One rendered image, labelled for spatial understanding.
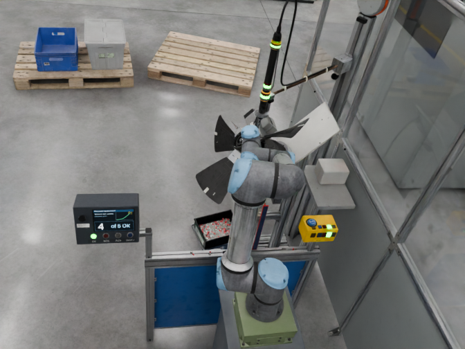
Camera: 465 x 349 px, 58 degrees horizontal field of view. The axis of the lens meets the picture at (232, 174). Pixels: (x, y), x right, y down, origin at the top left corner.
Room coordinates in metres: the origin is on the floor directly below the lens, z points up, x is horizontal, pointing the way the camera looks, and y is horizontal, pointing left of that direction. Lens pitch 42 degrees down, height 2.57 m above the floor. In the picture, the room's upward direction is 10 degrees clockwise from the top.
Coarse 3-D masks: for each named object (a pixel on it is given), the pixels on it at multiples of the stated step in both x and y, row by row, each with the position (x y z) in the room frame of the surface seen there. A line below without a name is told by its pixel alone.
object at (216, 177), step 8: (224, 160) 1.72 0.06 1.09; (208, 168) 1.71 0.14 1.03; (216, 168) 1.70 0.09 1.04; (224, 168) 1.69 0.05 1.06; (200, 176) 1.69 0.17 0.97; (208, 176) 1.68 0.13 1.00; (216, 176) 1.67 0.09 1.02; (224, 176) 1.67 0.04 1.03; (200, 184) 1.66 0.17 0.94; (208, 184) 1.64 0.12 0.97; (216, 184) 1.64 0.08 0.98; (224, 184) 1.64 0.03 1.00; (208, 192) 1.61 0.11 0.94; (216, 192) 1.61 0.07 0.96; (224, 192) 1.61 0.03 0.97; (216, 200) 1.57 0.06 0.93
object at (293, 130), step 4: (304, 120) 1.76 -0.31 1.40; (300, 124) 1.72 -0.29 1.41; (304, 124) 1.70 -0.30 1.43; (288, 128) 1.73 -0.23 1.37; (292, 128) 1.70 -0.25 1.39; (296, 128) 1.68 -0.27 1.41; (300, 128) 1.66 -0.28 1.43; (276, 132) 1.72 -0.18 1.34; (280, 132) 1.69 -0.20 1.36; (284, 132) 1.67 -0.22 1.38; (288, 132) 1.65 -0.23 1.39; (292, 132) 1.64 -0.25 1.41; (296, 132) 1.62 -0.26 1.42; (264, 136) 1.72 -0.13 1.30; (268, 136) 1.69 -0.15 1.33; (272, 136) 1.67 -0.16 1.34; (276, 136) 1.65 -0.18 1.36; (280, 136) 1.63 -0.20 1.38; (284, 136) 1.62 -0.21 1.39; (288, 136) 1.61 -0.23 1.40; (292, 136) 1.60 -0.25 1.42
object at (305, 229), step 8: (304, 216) 1.43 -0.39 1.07; (312, 216) 1.44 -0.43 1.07; (320, 216) 1.45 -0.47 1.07; (328, 216) 1.46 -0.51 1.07; (304, 224) 1.38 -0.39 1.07; (320, 224) 1.40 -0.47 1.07; (328, 224) 1.40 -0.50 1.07; (304, 232) 1.36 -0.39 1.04; (312, 232) 1.35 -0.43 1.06; (320, 232) 1.36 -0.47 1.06; (328, 232) 1.37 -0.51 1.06; (336, 232) 1.38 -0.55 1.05; (304, 240) 1.34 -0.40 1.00; (312, 240) 1.35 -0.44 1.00; (320, 240) 1.36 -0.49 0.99; (328, 240) 1.37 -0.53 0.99
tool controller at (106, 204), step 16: (80, 208) 1.09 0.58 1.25; (96, 208) 1.11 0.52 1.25; (112, 208) 1.12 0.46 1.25; (128, 208) 1.14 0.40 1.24; (80, 224) 1.07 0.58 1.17; (112, 224) 1.10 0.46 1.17; (128, 224) 1.12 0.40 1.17; (80, 240) 1.05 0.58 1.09; (96, 240) 1.06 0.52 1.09; (112, 240) 1.08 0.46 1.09; (128, 240) 1.10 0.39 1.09
